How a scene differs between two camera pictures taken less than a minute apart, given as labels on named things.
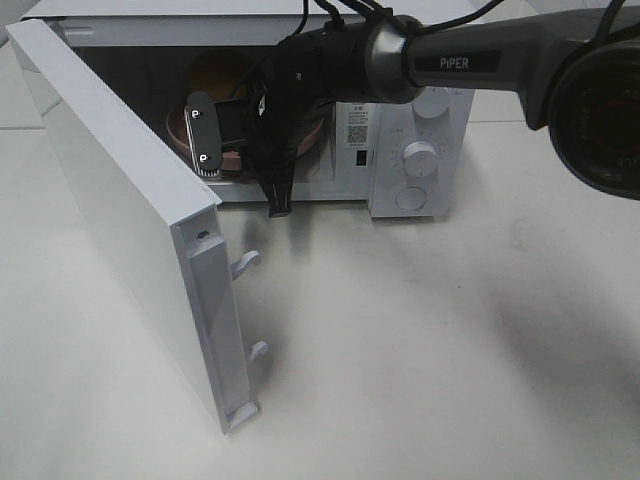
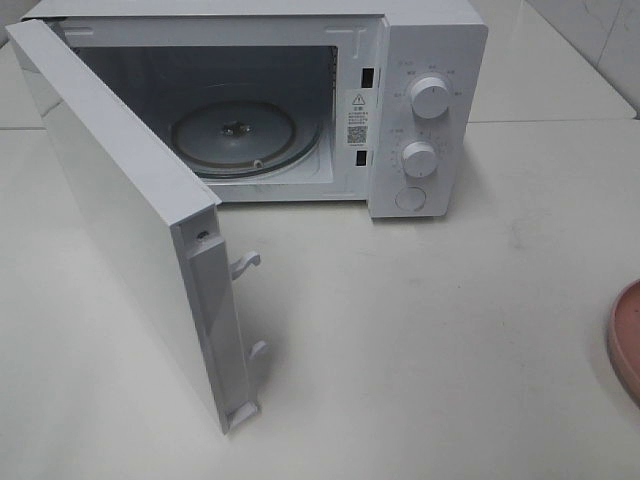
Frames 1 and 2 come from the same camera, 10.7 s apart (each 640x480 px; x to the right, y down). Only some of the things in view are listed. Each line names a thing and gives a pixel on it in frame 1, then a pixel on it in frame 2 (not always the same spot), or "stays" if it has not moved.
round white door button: x=412 y=198 stays
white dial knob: x=420 y=158 stays
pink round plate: x=309 y=126 → x=623 y=337
